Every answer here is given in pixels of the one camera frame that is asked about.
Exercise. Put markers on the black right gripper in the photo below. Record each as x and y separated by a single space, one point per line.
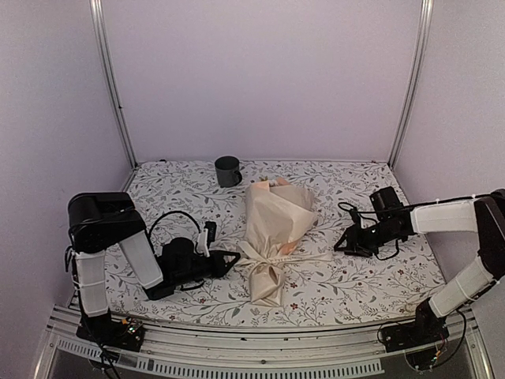
355 240

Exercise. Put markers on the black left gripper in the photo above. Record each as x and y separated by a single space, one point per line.
216 258

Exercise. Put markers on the cream ribbon bow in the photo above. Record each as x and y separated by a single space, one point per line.
251 260

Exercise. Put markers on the peach wrapping paper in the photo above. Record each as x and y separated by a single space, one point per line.
277 218

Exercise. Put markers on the white purple flower bunch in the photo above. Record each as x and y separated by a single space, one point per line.
272 182

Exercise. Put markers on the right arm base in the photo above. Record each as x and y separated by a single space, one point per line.
426 328

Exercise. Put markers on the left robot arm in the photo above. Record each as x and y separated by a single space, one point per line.
98 221

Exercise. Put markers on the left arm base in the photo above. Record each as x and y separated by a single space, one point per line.
126 334

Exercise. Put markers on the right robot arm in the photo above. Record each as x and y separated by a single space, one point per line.
474 223

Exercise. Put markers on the dark grey mug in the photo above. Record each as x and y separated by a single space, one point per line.
227 170

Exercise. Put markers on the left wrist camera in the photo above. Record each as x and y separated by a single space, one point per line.
205 238

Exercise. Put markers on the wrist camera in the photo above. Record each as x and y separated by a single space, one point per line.
385 201
205 238

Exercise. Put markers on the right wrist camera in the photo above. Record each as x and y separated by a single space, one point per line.
385 201

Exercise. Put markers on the front aluminium rail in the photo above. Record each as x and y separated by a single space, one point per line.
176 350

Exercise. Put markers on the right aluminium frame post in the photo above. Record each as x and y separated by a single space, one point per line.
421 43

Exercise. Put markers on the aluminium frame post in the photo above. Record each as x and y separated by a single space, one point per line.
99 26
421 43

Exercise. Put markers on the left aluminium frame post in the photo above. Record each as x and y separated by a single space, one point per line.
99 26

